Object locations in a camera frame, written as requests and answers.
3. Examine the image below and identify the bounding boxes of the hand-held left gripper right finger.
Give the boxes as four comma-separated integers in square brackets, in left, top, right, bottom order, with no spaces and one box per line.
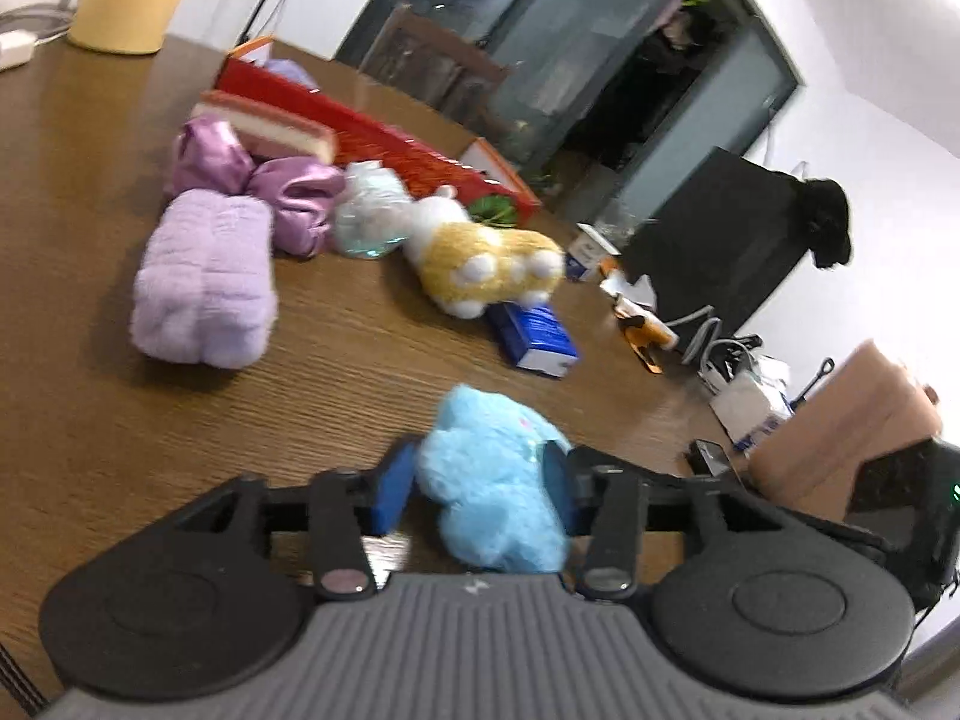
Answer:
[541,441,773,602]

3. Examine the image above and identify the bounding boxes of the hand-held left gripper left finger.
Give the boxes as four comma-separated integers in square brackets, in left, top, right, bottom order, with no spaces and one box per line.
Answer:
[161,439,421,602]

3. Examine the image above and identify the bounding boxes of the light blue plush toy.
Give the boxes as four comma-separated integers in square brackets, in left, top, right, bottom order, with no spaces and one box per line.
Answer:
[416,384,575,571]

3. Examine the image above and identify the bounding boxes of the purple fluffy pouch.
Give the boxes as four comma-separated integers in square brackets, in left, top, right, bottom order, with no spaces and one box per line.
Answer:
[131,187,278,370]

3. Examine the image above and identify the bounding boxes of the red cardboard box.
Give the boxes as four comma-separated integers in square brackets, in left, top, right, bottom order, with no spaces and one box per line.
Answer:
[216,36,542,230]

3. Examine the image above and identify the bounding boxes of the blue tissue packet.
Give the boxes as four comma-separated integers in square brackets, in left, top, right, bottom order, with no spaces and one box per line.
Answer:
[486,300,582,378]

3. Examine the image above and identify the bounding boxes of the small black device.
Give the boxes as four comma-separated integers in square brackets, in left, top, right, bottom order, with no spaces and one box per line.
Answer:
[690,439,734,477]

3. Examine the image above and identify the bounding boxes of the orange and white tool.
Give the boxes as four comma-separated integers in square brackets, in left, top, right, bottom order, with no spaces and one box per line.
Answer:
[615,296,680,376]

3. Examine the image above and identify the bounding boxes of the white crumpled paper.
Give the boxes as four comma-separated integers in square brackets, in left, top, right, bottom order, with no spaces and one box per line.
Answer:
[600,268,657,310]

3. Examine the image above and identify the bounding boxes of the small white milk carton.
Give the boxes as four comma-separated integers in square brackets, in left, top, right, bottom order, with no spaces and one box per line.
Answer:
[564,225,620,282]

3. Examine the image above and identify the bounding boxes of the yellow white corgi plush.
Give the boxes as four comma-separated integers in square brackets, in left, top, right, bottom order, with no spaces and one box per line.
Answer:
[403,186,565,318]

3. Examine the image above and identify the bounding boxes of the clear drinking glass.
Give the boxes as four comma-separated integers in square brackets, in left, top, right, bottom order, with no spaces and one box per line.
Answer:
[592,199,653,241]

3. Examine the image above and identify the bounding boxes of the clear bag of scrunchies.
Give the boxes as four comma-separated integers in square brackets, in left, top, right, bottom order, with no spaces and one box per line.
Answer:
[334,161,412,260]

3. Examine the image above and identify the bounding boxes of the black cloth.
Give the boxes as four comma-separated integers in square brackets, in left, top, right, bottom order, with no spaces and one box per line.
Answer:
[799,178,854,269]

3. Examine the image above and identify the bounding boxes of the purple satin scrunchie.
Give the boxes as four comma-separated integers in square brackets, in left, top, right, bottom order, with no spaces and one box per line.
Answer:
[163,120,346,260]

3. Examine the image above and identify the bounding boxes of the dark wooden chair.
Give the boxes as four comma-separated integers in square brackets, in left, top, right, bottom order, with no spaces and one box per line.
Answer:
[360,4,541,166]

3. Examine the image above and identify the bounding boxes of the glass sliding door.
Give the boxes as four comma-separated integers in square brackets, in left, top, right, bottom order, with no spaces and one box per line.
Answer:
[334,0,803,226]

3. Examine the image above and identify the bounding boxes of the hanging clothes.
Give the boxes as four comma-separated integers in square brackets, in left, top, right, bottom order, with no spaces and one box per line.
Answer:
[660,0,721,53]

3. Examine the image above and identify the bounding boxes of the white charger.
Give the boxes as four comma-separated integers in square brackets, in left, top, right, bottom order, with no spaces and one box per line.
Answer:
[0,30,37,72]

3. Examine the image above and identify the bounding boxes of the white power cable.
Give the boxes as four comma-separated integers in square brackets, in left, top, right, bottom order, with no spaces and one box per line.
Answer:
[664,304,762,372]

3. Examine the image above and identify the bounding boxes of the white charger cable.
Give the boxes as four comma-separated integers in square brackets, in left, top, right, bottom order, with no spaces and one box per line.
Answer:
[0,4,76,42]

